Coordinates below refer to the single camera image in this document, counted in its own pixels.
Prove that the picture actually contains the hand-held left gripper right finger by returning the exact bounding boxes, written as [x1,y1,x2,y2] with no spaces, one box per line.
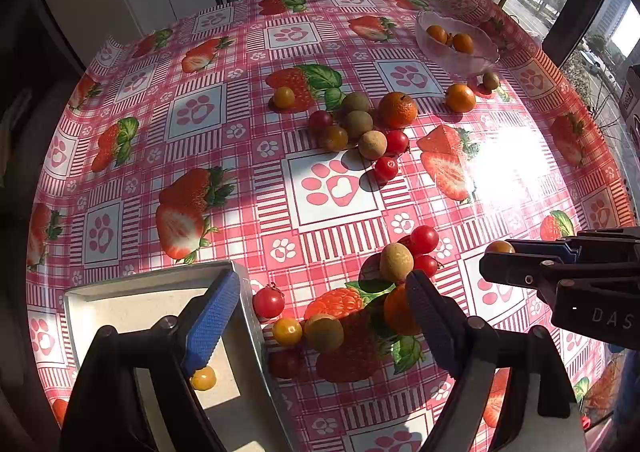
[405,270,589,452]

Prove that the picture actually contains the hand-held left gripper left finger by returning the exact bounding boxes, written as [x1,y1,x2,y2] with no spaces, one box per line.
[60,268,242,452]

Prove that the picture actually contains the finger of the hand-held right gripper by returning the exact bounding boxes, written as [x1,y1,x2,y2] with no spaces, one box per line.
[509,229,640,265]
[478,252,640,303]

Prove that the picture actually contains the white metal tray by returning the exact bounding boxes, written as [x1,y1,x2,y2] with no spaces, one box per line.
[62,259,297,452]

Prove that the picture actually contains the strawberry print plaid tablecloth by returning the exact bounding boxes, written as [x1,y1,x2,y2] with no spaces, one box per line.
[25,0,637,452]

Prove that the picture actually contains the clear glass bowl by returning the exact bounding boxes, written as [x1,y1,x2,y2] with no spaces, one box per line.
[415,10,501,78]

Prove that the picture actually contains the orange cherry tomato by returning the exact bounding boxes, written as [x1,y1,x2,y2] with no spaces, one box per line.
[320,125,349,153]

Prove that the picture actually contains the window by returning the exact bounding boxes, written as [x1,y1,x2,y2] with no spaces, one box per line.
[502,0,640,217]

